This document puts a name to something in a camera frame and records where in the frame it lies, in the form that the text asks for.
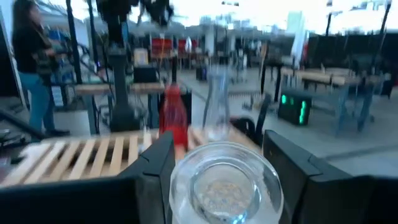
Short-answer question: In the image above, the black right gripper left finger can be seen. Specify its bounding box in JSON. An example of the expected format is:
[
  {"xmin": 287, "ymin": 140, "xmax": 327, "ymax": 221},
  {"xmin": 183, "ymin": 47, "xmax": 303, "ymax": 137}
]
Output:
[{"xmin": 119, "ymin": 131, "xmax": 177, "ymax": 224}]

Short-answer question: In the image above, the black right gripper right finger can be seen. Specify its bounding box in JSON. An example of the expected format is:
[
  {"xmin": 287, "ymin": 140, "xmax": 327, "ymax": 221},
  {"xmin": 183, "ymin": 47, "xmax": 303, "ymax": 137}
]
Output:
[{"xmin": 262, "ymin": 129, "xmax": 355, "ymax": 224}]

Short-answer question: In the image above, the clear round wide-mouth vase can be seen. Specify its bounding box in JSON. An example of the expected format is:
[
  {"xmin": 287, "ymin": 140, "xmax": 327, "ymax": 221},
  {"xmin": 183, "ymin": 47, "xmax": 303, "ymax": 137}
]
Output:
[{"xmin": 169, "ymin": 141, "xmax": 284, "ymax": 224}]

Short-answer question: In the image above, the red bottle-shaped glass vase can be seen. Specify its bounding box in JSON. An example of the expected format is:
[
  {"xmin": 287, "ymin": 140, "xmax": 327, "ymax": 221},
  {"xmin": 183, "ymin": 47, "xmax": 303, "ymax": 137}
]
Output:
[{"xmin": 159, "ymin": 83, "xmax": 190, "ymax": 151}]

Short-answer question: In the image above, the clear flask-shaped glass vase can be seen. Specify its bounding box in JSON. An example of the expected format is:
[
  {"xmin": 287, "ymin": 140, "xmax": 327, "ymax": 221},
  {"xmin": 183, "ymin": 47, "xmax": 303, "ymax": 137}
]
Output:
[{"xmin": 202, "ymin": 63, "xmax": 231, "ymax": 142}]

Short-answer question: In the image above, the wooden slatted shelf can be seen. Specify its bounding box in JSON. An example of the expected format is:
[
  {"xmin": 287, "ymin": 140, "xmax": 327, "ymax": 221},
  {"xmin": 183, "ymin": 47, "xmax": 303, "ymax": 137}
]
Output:
[{"xmin": 0, "ymin": 124, "xmax": 262, "ymax": 187}]

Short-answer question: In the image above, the black box green display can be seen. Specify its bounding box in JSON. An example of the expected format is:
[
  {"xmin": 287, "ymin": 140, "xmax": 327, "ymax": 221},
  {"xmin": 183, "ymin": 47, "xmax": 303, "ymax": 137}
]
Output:
[{"xmin": 277, "ymin": 90, "xmax": 313, "ymax": 126}]

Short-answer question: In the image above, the wooden background worktable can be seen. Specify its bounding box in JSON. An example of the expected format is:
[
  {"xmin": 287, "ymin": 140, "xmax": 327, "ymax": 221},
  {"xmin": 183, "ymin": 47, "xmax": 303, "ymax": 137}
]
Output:
[
  {"xmin": 74, "ymin": 82, "xmax": 165, "ymax": 134},
  {"xmin": 279, "ymin": 67, "xmax": 385, "ymax": 133}
]

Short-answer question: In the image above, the person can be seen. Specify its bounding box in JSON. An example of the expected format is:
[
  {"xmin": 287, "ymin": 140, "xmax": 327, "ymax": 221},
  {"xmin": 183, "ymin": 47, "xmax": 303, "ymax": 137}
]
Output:
[{"xmin": 11, "ymin": 0, "xmax": 71, "ymax": 137}]

